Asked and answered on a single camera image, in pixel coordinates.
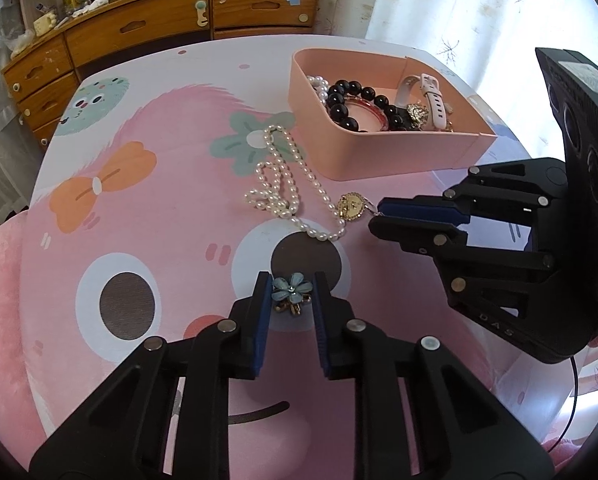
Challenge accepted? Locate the blue flower brooch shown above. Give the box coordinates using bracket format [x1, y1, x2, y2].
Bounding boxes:
[271, 272, 313, 318]

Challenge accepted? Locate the wooden desk with drawers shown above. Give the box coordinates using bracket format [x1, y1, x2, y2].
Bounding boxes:
[2, 0, 319, 150]

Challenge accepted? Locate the gold round pendant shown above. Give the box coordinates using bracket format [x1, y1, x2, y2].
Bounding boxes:
[336, 192, 378, 222]

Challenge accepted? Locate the white floral curtain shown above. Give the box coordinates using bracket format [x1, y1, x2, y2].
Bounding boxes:
[315, 0, 598, 158]

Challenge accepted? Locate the gold rhinestone hair clip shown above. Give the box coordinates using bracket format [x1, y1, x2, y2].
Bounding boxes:
[405, 103, 429, 130]

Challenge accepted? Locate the white pearl bracelet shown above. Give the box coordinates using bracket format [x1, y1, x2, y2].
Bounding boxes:
[305, 74, 332, 106]

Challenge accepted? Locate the black bead bracelet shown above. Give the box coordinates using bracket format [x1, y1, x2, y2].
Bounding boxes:
[324, 78, 408, 134]

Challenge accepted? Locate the long pearl necklace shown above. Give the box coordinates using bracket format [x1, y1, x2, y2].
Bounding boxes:
[243, 123, 349, 244]

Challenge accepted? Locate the cartoon printed mat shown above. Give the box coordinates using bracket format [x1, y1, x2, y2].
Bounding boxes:
[20, 35, 576, 465]

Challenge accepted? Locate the white lace cloth cover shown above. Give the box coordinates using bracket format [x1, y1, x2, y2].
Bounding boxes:
[0, 0, 42, 224]

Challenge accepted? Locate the black cable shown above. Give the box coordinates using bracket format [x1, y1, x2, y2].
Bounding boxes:
[540, 353, 580, 453]

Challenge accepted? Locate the pink jewelry tray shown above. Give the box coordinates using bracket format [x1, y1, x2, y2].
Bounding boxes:
[288, 48, 496, 181]

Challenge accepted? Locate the pink smart watch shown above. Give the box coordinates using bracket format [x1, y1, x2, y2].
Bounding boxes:
[395, 73, 452, 131]

